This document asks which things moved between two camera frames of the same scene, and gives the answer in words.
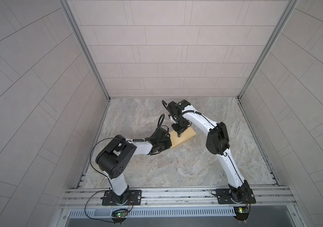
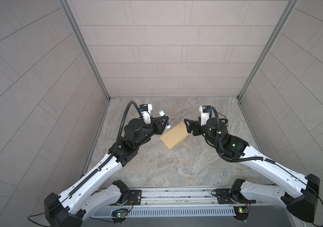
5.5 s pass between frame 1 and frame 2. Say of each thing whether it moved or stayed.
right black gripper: moved
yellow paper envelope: stayed
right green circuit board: stayed
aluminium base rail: stayed
